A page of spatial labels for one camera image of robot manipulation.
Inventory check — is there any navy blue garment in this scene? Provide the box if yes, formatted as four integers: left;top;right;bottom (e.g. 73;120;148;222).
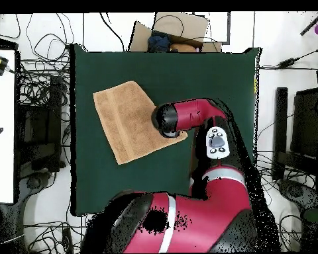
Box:
147;31;172;53

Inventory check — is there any tan terry towel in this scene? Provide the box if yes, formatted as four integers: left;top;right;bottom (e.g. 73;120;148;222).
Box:
92;80;189;165

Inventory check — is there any brown cardboard box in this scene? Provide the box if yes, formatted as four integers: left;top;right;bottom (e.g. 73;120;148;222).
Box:
128;11;223;53

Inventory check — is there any black power adapter with cable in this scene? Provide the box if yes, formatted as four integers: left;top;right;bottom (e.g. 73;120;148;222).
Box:
259;46;318;71

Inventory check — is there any white side table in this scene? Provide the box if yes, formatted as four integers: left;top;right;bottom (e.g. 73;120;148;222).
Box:
0;48;17;204

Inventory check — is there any black monitor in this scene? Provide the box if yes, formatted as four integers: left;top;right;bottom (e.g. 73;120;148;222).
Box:
290;88;318;175

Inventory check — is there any black rod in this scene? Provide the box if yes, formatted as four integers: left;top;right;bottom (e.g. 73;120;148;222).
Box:
299;11;318;36

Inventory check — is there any black cable tangle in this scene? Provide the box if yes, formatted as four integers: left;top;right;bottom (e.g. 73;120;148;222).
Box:
15;13;71;106
23;214;91;253
254;151;318;252

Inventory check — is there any black power strip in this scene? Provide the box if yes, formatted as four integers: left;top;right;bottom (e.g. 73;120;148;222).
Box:
61;227;74;253

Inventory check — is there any dark green table cloth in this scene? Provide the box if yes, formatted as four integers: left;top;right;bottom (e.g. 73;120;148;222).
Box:
70;43;262;216

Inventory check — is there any black upright bar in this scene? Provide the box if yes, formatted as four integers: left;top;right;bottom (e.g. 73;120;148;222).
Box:
272;87;289;181

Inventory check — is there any orange garment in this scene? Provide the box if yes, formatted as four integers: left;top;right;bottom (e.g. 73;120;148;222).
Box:
169;43;198;53

